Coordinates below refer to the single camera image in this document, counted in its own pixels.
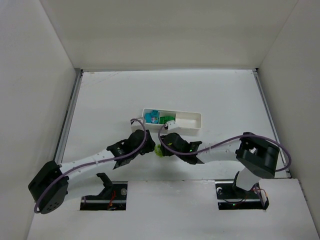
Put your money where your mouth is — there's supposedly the lime small lego pile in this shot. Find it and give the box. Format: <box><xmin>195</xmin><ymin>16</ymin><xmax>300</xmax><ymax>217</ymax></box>
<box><xmin>154</xmin><ymin>144</ymin><xmax>163</xmax><ymax>158</ymax></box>

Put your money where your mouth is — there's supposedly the cyan lego brick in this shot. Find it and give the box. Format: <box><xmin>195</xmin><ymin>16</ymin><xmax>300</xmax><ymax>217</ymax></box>
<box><xmin>144</xmin><ymin>110</ymin><xmax>160</xmax><ymax>124</ymax></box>

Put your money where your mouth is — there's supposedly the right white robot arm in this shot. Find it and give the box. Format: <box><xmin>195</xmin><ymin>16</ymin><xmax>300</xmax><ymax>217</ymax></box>
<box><xmin>158</xmin><ymin>132</ymin><xmax>280</xmax><ymax>191</ymax></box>

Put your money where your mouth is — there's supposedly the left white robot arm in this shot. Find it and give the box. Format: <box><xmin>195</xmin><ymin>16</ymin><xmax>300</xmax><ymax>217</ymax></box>
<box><xmin>28</xmin><ymin>129</ymin><xmax>156</xmax><ymax>215</ymax></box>

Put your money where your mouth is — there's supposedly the white three-compartment tray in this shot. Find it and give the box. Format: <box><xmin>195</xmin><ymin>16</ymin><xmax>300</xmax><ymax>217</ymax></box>
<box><xmin>141</xmin><ymin>108</ymin><xmax>202</xmax><ymax>136</ymax></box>

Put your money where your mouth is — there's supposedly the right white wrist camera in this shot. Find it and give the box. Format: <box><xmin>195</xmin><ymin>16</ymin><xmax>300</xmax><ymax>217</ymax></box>
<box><xmin>164</xmin><ymin>120</ymin><xmax>179</xmax><ymax>131</ymax></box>

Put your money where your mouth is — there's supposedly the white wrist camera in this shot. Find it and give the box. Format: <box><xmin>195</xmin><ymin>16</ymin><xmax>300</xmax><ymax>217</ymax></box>
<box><xmin>130</xmin><ymin>117</ymin><xmax>145</xmax><ymax>133</ymax></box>
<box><xmin>164</xmin><ymin>120</ymin><xmax>179</xmax><ymax>131</ymax></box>

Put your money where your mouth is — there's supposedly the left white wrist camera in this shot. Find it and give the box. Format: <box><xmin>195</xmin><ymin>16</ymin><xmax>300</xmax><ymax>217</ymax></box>
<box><xmin>130</xmin><ymin>117</ymin><xmax>145</xmax><ymax>133</ymax></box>

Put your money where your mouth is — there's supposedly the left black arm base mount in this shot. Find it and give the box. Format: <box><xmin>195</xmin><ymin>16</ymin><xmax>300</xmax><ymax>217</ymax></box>
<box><xmin>80</xmin><ymin>173</ymin><xmax>128</xmax><ymax>211</ymax></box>

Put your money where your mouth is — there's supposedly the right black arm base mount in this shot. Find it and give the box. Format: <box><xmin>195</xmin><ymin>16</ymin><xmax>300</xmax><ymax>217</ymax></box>
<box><xmin>215</xmin><ymin>182</ymin><xmax>270</xmax><ymax>211</ymax></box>

